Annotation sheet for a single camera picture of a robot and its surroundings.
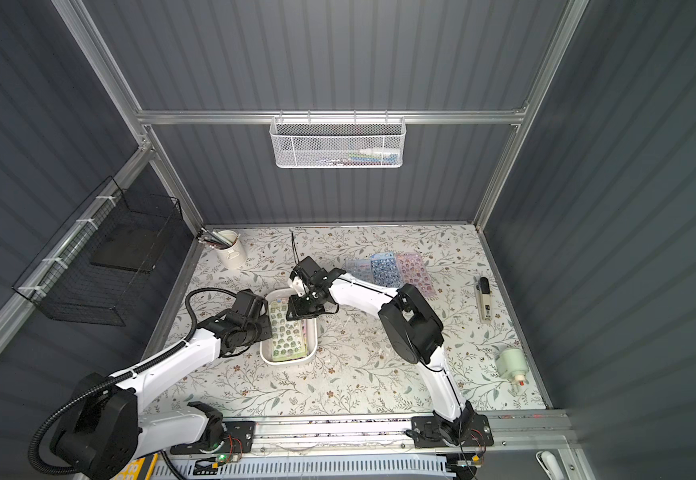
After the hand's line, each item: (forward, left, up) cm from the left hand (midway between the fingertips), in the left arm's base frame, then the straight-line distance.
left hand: (267, 329), depth 87 cm
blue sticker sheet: (+25, -37, -5) cm, 45 cm away
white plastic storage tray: (-5, 0, 0) cm, 5 cm away
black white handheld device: (+11, -68, -2) cm, 69 cm away
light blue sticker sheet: (+26, -28, -5) cm, 38 cm away
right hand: (+4, -7, +1) cm, 8 cm away
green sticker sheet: (-2, -7, -2) cm, 7 cm away
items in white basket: (+43, -32, +30) cm, 61 cm away
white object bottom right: (-33, -70, -2) cm, 78 cm away
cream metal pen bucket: (+27, +16, +5) cm, 32 cm away
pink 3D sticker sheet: (+25, -47, -6) cm, 54 cm away
